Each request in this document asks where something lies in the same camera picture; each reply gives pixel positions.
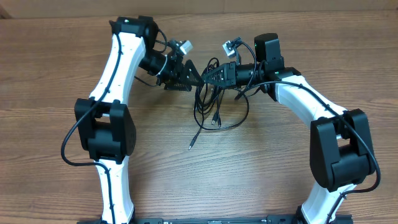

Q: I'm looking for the black micro USB cable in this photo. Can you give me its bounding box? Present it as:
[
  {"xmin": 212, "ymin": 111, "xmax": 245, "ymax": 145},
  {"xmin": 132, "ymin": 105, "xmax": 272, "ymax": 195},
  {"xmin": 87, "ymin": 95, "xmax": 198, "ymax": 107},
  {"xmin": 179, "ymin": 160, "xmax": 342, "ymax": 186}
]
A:
[{"xmin": 188, "ymin": 83, "xmax": 250, "ymax": 151}]

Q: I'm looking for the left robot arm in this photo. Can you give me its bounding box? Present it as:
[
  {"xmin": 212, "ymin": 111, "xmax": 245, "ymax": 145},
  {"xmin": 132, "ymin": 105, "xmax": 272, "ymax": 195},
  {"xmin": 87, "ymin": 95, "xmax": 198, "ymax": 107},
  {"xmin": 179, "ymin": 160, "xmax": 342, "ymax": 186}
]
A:
[{"xmin": 74, "ymin": 16, "xmax": 203, "ymax": 223}]

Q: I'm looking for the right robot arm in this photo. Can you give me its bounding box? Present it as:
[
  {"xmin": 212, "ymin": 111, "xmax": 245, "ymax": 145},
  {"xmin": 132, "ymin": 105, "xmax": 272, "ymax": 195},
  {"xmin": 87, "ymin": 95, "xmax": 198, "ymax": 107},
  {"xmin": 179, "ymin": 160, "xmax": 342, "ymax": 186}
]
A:
[{"xmin": 203, "ymin": 33, "xmax": 381, "ymax": 223}]

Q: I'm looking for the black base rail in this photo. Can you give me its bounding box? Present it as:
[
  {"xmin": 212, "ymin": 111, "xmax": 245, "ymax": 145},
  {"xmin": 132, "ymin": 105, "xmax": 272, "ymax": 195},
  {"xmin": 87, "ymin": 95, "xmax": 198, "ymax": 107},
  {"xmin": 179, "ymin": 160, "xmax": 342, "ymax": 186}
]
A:
[{"xmin": 77, "ymin": 213, "xmax": 354, "ymax": 224}]

